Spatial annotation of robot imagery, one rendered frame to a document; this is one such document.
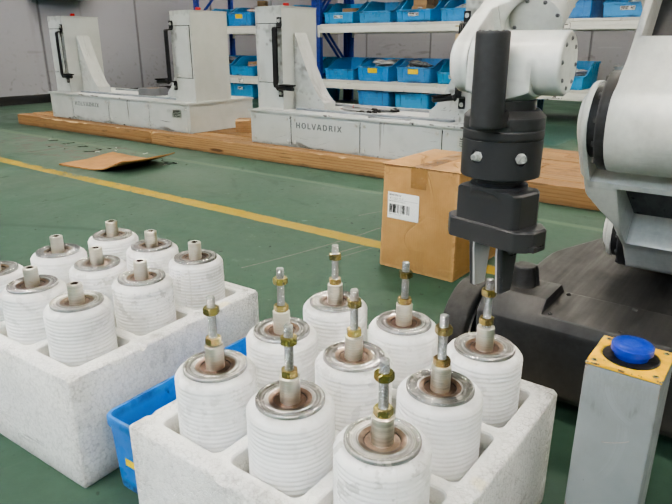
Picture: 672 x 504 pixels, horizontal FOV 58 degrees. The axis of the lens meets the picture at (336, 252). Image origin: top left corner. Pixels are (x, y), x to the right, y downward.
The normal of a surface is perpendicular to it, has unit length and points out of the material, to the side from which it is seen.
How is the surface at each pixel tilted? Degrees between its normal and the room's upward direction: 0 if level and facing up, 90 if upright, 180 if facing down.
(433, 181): 90
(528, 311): 45
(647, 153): 116
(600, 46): 90
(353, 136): 90
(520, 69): 90
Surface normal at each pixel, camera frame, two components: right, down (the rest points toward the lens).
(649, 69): -0.39, -0.56
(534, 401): 0.00, -0.95
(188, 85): -0.60, 0.26
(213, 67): 0.80, 0.19
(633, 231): -0.51, -0.25
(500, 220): -0.77, 0.22
